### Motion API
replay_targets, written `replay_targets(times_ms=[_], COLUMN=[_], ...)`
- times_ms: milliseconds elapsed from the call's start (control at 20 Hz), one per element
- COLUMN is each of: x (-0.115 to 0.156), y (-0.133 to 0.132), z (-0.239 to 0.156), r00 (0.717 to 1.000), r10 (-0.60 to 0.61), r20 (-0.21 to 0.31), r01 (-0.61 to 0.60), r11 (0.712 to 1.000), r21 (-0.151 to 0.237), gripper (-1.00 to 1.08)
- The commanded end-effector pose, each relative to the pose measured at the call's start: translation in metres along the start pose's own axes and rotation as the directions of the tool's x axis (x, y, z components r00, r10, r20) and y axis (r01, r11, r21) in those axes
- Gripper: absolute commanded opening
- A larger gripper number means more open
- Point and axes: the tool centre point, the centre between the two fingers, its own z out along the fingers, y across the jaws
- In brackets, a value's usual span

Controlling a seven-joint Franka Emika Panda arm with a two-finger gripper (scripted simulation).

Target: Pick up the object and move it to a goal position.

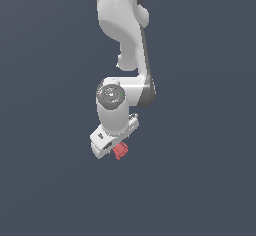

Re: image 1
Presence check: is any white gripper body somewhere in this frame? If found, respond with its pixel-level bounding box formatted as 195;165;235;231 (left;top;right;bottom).
89;113;140;160

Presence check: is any small red block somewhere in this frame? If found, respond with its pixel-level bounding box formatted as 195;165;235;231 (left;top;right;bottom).
112;142;129;161

